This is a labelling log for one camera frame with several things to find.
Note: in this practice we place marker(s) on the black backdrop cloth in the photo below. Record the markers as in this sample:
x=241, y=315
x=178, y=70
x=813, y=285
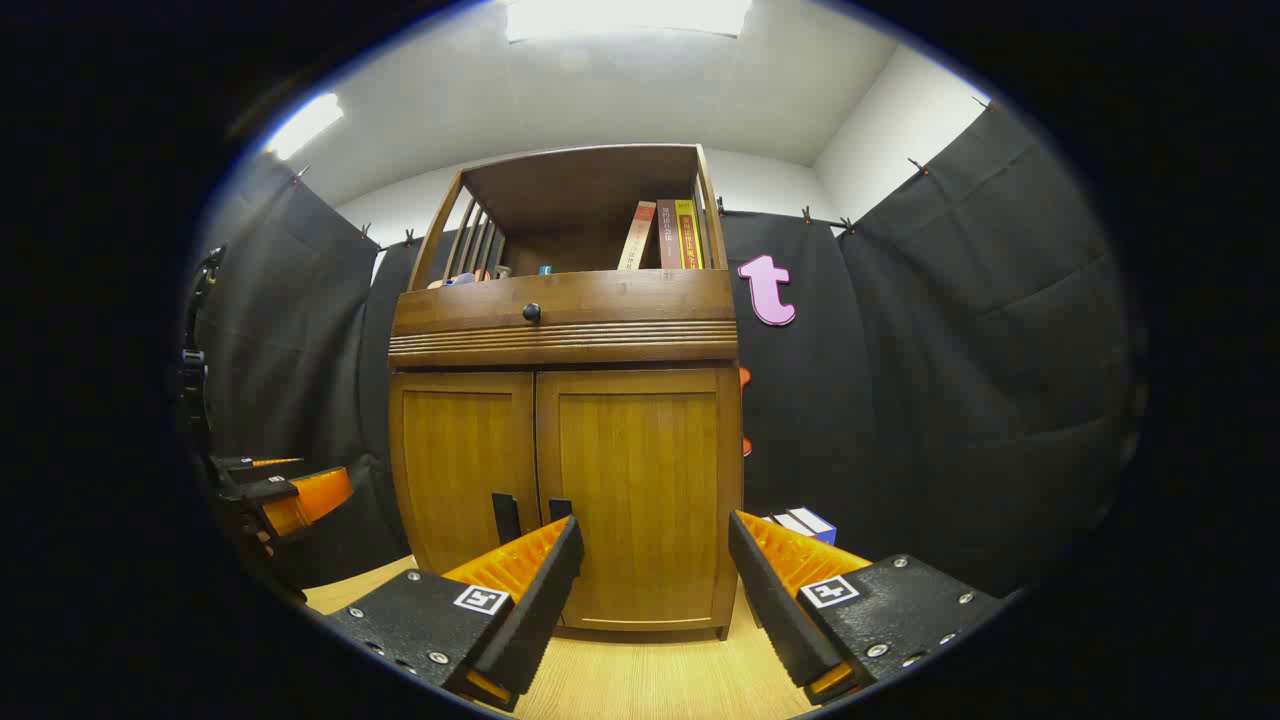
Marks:
x=950, y=350

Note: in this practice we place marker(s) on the wooden shoe cabinet door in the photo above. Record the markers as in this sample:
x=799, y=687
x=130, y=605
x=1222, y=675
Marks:
x=450, y=460
x=640, y=470

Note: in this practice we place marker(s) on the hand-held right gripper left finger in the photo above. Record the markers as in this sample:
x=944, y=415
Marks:
x=545, y=600

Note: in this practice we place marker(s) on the tan red book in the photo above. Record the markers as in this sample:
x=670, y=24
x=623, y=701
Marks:
x=637, y=235

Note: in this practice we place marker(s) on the blue book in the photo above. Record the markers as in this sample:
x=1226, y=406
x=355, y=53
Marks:
x=825, y=530

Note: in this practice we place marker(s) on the wooden double-door shoe cabinet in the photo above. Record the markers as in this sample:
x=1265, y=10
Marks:
x=600, y=185

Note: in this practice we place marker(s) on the light brown book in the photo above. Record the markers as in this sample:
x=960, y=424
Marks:
x=790, y=522

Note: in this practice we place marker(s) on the small blue orange object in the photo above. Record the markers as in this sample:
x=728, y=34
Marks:
x=462, y=279

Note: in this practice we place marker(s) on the dark red book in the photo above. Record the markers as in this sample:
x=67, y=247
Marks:
x=668, y=235

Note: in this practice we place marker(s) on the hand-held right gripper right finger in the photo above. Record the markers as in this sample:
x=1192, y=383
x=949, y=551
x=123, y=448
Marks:
x=770, y=600

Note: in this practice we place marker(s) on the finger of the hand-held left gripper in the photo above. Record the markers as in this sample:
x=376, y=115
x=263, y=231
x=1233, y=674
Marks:
x=305, y=497
x=260, y=463

